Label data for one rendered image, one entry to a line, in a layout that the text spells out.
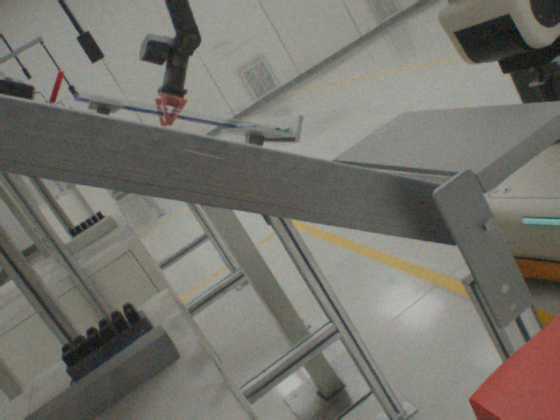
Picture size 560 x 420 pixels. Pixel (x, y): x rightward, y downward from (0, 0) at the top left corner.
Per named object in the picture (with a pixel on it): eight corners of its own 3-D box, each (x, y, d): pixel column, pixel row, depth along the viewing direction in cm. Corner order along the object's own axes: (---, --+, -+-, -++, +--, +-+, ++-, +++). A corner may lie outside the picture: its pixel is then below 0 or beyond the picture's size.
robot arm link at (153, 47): (200, 39, 151) (193, 23, 157) (157, 26, 145) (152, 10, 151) (183, 78, 157) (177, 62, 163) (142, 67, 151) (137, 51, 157)
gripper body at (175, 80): (162, 91, 152) (167, 62, 152) (156, 95, 162) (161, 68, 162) (186, 96, 155) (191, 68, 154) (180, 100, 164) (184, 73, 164)
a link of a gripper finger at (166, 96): (156, 122, 151) (163, 85, 151) (153, 123, 158) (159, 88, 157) (183, 127, 153) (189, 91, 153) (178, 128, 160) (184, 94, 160)
